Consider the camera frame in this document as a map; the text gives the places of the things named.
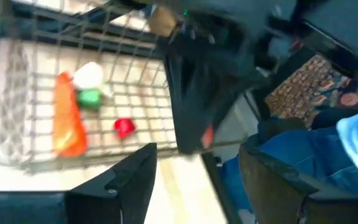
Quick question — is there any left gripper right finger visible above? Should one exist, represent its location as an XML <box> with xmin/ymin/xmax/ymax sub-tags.
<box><xmin>239</xmin><ymin>144</ymin><xmax>319</xmax><ymax>224</ymax></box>

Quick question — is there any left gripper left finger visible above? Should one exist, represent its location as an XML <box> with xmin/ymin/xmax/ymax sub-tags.
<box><xmin>64</xmin><ymin>142</ymin><xmax>158</xmax><ymax>224</ymax></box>

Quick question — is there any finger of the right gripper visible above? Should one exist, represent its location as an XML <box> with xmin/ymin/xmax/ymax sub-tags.
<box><xmin>199</xmin><ymin>74</ymin><xmax>262</xmax><ymax>153</ymax></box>
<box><xmin>165</xmin><ymin>54</ymin><xmax>203</xmax><ymax>154</ymax></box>

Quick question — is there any small red pepper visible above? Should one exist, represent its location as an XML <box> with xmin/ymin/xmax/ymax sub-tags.
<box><xmin>113</xmin><ymin>117</ymin><xmax>136</xmax><ymax>139</ymax></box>

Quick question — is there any orange carrot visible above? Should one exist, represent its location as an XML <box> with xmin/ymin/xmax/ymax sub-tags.
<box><xmin>53</xmin><ymin>71</ymin><xmax>89</xmax><ymax>158</ymax></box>

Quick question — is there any small green pepper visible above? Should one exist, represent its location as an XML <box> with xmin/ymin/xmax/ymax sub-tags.
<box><xmin>76</xmin><ymin>88</ymin><xmax>103</xmax><ymax>110</ymax></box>

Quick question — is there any white garlic bulb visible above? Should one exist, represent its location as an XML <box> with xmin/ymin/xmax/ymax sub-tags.
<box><xmin>72</xmin><ymin>61</ymin><xmax>113</xmax><ymax>99</ymax></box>

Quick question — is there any patterned brown rug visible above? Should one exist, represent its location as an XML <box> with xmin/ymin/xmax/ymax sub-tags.
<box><xmin>264</xmin><ymin>54</ymin><xmax>358</xmax><ymax>128</ymax></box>

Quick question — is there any wire mesh basket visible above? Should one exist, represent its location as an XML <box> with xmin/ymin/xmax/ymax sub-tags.
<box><xmin>0</xmin><ymin>0</ymin><xmax>248</xmax><ymax>174</ymax></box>

